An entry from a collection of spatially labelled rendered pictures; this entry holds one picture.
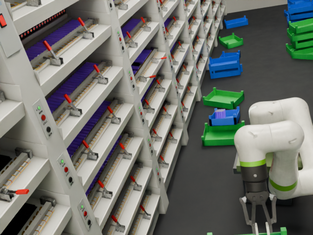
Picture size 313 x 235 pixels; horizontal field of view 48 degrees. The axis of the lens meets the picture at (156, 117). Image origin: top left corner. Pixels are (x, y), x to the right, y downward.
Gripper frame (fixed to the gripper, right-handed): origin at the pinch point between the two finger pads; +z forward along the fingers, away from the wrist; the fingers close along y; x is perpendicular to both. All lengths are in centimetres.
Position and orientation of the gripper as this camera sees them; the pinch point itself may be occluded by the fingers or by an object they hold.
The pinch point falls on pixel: (262, 233)
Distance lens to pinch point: 141.5
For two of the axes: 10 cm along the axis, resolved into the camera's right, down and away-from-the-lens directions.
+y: -9.7, 1.4, 2.0
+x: -1.9, 1.0, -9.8
